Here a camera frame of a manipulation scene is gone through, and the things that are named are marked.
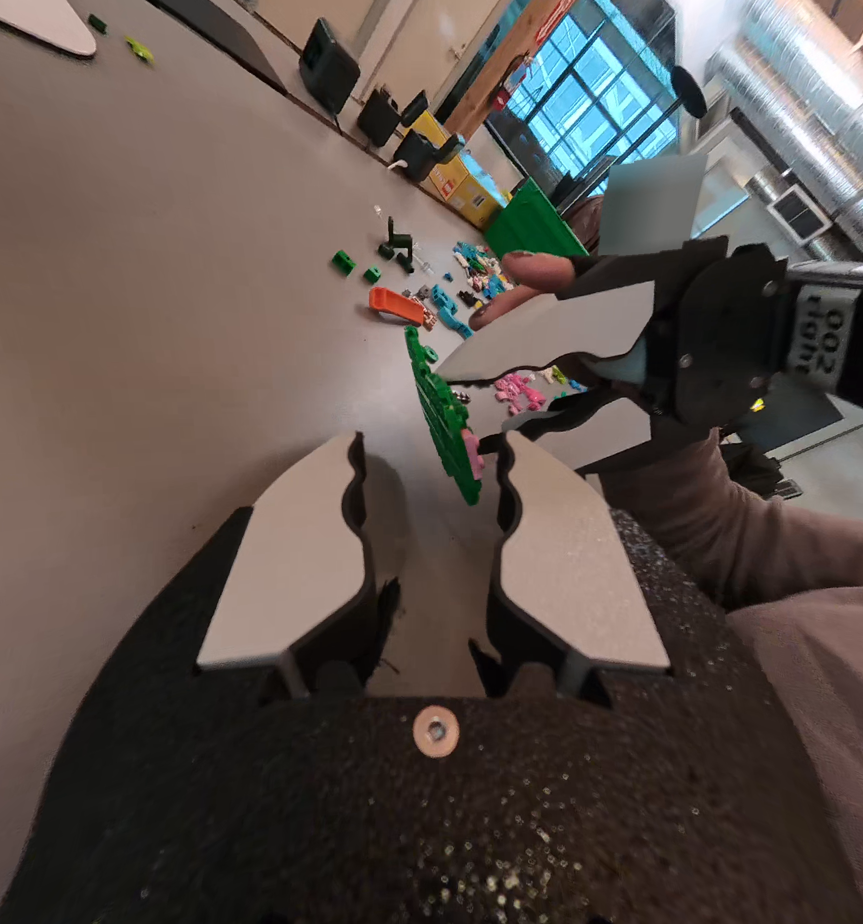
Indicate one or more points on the person's right hand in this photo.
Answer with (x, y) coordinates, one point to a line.
(540, 271)

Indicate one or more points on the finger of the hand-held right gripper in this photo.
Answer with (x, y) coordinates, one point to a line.
(605, 429)
(561, 328)

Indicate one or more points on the large silver air duct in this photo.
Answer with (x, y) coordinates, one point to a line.
(821, 94)

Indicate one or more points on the dark green lego figure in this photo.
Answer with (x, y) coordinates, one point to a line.
(397, 245)

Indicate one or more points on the person's right forearm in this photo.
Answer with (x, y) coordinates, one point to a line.
(727, 527)

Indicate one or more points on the green lego plate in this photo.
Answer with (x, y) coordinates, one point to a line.
(442, 411)

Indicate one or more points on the pile of lego bricks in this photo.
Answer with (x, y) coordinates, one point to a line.
(475, 281)

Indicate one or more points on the black power adapter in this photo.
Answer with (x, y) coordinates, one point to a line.
(379, 119)
(424, 155)
(414, 108)

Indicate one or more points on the small dark green brick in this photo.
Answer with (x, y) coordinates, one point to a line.
(97, 23)

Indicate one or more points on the yellow lego box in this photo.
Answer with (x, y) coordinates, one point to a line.
(460, 180)

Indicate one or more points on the small duct vent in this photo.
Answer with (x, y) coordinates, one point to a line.
(799, 214)

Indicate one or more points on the lime green brick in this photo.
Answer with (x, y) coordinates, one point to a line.
(139, 49)

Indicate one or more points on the red fire extinguisher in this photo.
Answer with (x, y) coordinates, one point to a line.
(516, 83)

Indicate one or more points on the orange brick separator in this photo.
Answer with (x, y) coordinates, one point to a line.
(395, 304)

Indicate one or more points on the dark power station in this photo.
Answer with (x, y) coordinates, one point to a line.
(328, 65)

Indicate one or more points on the black round lamp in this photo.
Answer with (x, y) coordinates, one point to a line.
(689, 92)

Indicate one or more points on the heap of pink bricks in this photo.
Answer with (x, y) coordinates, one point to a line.
(518, 390)

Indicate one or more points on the wooden beam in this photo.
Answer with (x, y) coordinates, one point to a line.
(503, 58)

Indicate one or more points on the person's torso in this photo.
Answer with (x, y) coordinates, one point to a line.
(828, 722)

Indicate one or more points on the pink lego plate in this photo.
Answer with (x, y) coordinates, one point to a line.
(475, 455)

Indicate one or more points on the green bin stack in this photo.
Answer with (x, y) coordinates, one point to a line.
(532, 224)

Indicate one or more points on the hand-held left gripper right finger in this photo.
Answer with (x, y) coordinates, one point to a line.
(576, 570)

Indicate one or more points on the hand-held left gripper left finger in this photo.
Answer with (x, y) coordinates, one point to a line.
(287, 570)

